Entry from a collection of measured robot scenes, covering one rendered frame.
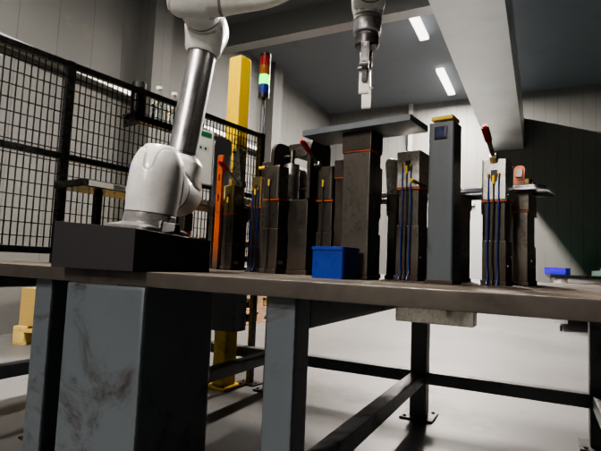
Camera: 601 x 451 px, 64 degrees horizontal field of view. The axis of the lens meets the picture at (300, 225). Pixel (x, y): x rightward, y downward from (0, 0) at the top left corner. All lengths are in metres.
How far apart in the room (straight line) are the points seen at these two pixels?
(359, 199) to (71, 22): 4.72
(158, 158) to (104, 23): 4.68
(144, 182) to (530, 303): 1.05
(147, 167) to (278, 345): 0.67
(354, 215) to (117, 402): 0.83
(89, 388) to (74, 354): 0.11
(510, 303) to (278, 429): 0.58
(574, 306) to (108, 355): 1.11
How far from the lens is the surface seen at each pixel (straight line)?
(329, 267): 1.34
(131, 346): 1.36
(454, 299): 0.96
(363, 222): 1.43
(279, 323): 1.14
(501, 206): 1.47
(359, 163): 1.46
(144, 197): 1.46
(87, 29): 5.91
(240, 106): 3.01
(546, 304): 0.95
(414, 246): 1.53
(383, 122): 1.42
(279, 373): 1.15
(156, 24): 6.33
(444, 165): 1.35
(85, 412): 1.51
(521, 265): 1.60
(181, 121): 1.72
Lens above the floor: 0.74
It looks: 5 degrees up
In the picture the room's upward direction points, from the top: 2 degrees clockwise
